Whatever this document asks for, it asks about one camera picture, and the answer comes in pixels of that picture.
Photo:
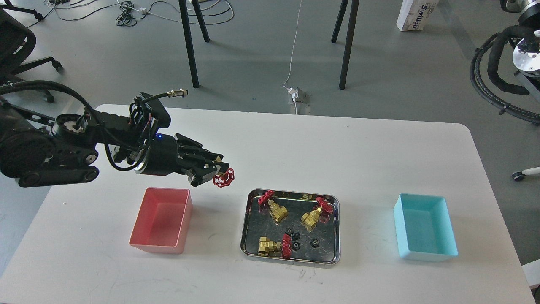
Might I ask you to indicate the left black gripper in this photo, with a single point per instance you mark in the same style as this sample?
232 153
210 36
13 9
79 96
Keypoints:
179 154

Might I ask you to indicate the brass valve red handwheel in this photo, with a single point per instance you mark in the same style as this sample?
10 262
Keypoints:
223 174

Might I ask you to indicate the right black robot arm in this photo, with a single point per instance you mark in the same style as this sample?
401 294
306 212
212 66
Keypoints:
523 39

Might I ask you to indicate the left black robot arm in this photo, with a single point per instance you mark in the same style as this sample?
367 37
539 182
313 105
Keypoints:
39 150

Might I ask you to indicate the pink plastic box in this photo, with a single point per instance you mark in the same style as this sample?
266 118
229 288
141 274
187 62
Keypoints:
163 220

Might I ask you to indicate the brass valve top left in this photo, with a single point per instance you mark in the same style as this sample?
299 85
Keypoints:
277 211

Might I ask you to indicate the brass valve bottom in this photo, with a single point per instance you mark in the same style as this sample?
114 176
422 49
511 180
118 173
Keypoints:
270 248

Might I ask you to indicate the black gear upper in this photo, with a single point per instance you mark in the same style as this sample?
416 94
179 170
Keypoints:
294 235

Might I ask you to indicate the brass valve top right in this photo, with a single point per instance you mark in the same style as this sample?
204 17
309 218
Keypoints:
310 219

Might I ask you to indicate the light blue plastic box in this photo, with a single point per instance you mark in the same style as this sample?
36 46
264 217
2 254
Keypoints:
424 229

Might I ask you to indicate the white cardboard box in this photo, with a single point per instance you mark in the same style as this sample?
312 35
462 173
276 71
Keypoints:
414 14

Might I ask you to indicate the shiny metal tray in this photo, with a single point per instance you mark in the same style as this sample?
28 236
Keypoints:
258 222

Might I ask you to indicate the black stand legs left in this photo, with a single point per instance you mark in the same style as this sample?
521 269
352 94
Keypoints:
188 36

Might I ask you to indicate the black stand legs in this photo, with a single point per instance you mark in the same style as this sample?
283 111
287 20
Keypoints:
349 36
188 36

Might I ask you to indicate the black stand legs right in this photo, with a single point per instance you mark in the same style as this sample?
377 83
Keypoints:
349 36

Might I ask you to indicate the black office chair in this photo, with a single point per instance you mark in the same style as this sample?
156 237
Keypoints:
16 44

